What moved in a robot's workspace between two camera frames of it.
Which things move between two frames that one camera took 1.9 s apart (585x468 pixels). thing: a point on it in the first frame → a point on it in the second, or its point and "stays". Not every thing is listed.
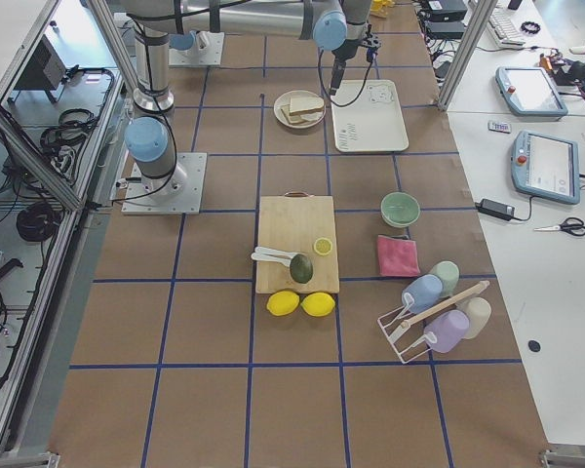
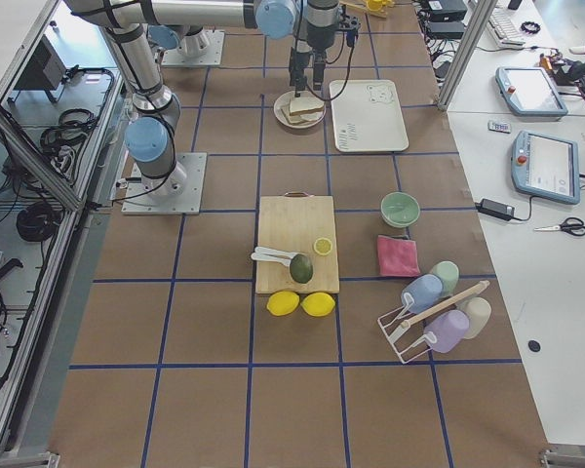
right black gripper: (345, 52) → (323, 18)
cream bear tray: (374, 123) stays
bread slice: (303, 101) stays
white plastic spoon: (273, 258) stays
